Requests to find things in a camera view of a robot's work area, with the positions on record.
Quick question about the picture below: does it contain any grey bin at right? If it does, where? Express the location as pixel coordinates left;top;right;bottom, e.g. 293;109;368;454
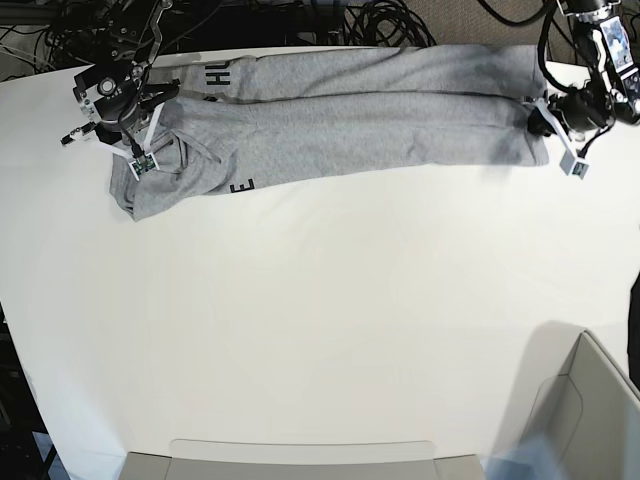
519;331;639;479

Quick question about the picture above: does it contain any white camera mount gripper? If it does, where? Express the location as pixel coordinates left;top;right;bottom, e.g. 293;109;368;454
522;96;589;179
60;82;179;180

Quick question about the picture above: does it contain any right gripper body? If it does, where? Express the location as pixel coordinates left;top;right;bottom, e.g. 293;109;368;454
94;84;170;145

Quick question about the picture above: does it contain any grey T-shirt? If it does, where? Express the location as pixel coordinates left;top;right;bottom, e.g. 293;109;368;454
110;45;548;221

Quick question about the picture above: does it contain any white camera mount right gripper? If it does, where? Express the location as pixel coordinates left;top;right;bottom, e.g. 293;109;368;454
60;82;179;180

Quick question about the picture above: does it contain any grey tray at bottom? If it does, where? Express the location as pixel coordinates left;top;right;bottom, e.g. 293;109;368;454
119;439;485;479

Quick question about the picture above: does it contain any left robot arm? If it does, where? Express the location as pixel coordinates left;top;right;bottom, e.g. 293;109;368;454
537;1;639;134

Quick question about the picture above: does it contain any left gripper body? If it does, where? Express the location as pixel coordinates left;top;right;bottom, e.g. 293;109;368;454
548;87;616;141

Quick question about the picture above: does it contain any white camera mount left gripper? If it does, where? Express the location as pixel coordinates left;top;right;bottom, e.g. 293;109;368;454
522;96;589;179

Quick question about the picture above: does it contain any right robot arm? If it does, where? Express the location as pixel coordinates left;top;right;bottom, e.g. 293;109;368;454
61;1;178;146

